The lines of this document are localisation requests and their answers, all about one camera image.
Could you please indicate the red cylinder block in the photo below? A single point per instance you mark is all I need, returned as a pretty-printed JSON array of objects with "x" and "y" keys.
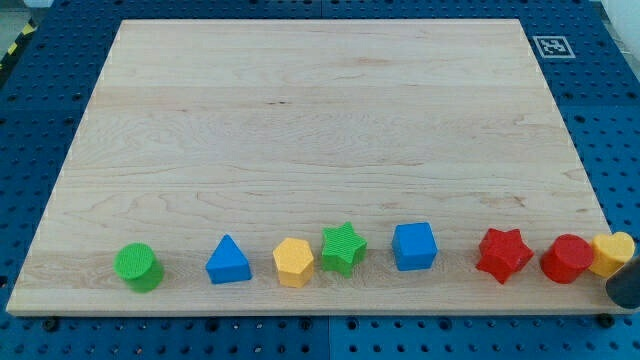
[{"x": 566, "y": 259}]

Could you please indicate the green star block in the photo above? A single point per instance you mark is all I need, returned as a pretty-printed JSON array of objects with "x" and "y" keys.
[{"x": 342, "y": 249}]

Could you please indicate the yellow hexagon block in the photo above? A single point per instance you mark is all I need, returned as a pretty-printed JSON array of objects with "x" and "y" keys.
[{"x": 294, "y": 262}]

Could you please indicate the wooden board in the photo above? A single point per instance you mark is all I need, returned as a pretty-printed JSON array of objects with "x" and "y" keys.
[{"x": 273, "y": 129}]

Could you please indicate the blue cube block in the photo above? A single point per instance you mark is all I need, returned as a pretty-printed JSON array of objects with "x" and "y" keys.
[{"x": 414, "y": 246}]

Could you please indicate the blue triangle block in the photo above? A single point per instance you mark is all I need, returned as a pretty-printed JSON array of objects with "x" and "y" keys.
[{"x": 228, "y": 263}]

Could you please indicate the red star block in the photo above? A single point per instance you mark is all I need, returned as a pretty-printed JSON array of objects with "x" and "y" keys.
[{"x": 503, "y": 253}]

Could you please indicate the green cylinder block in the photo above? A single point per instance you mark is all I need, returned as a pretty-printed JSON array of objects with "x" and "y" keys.
[{"x": 138, "y": 267}]

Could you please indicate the white fiducial marker tag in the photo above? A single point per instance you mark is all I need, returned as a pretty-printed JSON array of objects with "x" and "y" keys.
[{"x": 553, "y": 47}]

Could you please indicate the yellow heart block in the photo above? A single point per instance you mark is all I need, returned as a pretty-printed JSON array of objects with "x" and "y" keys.
[{"x": 611, "y": 252}]

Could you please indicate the black yellow hazard tape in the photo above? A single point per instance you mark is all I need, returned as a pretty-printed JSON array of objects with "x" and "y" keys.
[{"x": 18, "y": 46}]

